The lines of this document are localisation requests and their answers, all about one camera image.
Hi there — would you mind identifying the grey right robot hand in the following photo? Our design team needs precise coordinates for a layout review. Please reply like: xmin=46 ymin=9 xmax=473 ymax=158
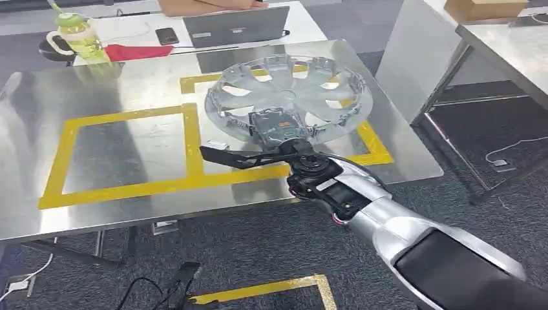
xmin=248 ymin=107 xmax=307 ymax=147

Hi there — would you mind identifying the silver wheel hubcap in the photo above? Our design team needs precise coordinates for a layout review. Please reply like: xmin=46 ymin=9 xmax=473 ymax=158
xmin=204 ymin=54 xmax=374 ymax=145

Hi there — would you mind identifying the grey laptop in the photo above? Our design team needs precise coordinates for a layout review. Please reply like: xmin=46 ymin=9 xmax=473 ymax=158
xmin=182 ymin=5 xmax=291 ymax=48

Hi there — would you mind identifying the black phone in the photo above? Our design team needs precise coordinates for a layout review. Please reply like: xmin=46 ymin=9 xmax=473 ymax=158
xmin=154 ymin=27 xmax=180 ymax=47

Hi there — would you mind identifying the person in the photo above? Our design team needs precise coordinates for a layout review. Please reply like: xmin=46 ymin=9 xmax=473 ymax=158
xmin=157 ymin=0 xmax=269 ymax=18

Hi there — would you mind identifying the steel table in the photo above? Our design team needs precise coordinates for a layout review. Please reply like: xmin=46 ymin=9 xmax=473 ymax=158
xmin=410 ymin=0 xmax=548 ymax=204
xmin=0 ymin=39 xmax=445 ymax=269

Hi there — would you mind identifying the white board panel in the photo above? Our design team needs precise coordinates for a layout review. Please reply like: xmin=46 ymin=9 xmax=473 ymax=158
xmin=375 ymin=0 xmax=472 ymax=125

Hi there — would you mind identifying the red cloth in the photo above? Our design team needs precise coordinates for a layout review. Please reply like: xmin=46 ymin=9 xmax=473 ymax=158
xmin=103 ymin=44 xmax=174 ymax=63

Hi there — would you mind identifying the white desk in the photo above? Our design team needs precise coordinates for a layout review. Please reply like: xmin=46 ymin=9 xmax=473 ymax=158
xmin=72 ymin=0 xmax=328 ymax=67

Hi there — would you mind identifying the green lidded drink bottle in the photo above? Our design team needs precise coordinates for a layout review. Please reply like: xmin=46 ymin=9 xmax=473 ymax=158
xmin=46 ymin=2 xmax=110 ymax=65

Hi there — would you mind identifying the cardboard box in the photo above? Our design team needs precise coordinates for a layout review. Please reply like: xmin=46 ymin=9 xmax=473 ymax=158
xmin=443 ymin=0 xmax=529 ymax=23

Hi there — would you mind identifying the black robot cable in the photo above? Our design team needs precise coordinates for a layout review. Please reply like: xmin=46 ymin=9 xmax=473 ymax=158
xmin=115 ymin=277 xmax=181 ymax=310

